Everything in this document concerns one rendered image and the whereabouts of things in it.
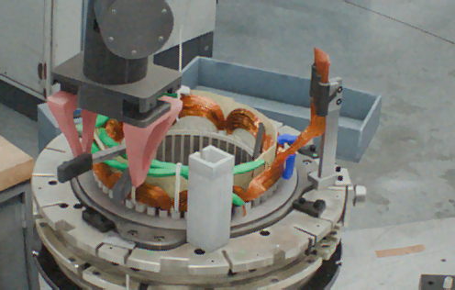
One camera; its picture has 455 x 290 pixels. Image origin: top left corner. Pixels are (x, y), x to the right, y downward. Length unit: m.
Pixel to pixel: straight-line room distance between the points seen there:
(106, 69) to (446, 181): 2.58
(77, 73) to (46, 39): 2.51
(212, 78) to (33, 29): 2.06
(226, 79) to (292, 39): 2.83
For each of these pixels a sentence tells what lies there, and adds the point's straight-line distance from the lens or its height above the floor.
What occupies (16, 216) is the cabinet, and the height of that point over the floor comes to 0.99.
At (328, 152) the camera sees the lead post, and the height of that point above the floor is 1.13.
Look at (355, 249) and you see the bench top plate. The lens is 1.65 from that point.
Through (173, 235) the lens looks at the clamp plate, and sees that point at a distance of 1.06.
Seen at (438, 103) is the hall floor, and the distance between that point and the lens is 3.97.
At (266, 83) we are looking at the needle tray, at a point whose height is 1.05.
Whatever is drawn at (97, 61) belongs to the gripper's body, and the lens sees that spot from 0.96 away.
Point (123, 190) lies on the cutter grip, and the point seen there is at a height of 1.17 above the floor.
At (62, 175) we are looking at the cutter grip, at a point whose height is 1.17.
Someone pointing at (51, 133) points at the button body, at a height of 1.02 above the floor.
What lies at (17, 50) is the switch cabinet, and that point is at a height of 0.23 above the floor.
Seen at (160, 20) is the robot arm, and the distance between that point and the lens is 0.87.
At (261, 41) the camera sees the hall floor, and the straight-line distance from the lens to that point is 4.28.
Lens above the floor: 1.67
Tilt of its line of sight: 28 degrees down
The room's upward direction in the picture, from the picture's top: 3 degrees clockwise
